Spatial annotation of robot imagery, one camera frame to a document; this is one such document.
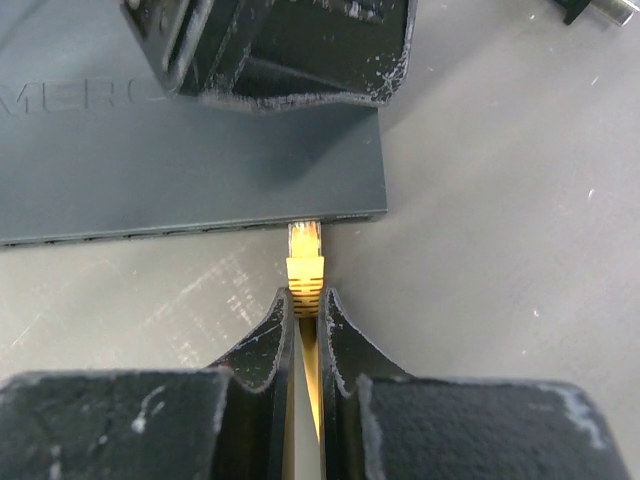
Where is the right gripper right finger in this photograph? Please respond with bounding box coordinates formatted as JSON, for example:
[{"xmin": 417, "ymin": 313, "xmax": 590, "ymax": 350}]
[{"xmin": 317, "ymin": 288, "xmax": 629, "ymax": 479}]

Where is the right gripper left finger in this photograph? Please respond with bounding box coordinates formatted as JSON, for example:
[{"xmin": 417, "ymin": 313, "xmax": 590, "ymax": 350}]
[{"xmin": 1, "ymin": 288, "xmax": 295, "ymax": 479}]

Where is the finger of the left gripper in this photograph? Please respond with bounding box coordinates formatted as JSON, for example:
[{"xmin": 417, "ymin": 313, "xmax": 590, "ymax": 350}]
[{"xmin": 120, "ymin": 0, "xmax": 415, "ymax": 112}]

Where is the yellow ethernet cable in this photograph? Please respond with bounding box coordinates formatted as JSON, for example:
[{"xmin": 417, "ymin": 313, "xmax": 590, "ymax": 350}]
[{"xmin": 284, "ymin": 218, "xmax": 327, "ymax": 446}]

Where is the black network switch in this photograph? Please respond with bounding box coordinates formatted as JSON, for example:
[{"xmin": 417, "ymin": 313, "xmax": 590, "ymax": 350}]
[{"xmin": 1, "ymin": 25, "xmax": 387, "ymax": 246}]

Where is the black power adapter with cord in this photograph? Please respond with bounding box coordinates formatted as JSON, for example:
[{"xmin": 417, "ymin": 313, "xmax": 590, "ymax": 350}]
[{"xmin": 553, "ymin": 0, "xmax": 639, "ymax": 27}]

